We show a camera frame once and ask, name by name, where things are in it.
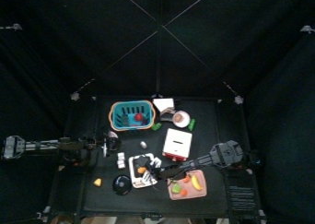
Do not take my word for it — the white paper card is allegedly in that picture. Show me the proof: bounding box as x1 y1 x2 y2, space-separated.
151 98 176 113

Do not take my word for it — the white tray with food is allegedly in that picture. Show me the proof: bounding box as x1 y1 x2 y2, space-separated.
128 152 164 190

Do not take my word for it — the dark green toy in basket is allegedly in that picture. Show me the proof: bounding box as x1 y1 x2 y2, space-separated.
119 114 131 127

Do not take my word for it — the black round plate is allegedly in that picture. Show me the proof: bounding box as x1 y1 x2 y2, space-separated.
112 174 133 196

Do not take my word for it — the teal basket with orange rim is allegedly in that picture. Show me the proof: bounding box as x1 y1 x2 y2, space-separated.
107 100 157 132

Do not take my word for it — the black toy block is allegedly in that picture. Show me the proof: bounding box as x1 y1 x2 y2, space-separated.
133 155 149 168

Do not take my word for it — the yellow toy banana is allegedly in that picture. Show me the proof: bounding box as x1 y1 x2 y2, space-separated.
191 173 204 192

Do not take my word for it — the white box with red base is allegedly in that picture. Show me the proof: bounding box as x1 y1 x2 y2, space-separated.
161 128 194 162

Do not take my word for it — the black vertical frame pole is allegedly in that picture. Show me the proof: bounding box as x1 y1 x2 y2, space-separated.
153 0 163 99

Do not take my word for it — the pink cutting board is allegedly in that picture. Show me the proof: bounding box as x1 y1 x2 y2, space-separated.
165 169 210 201

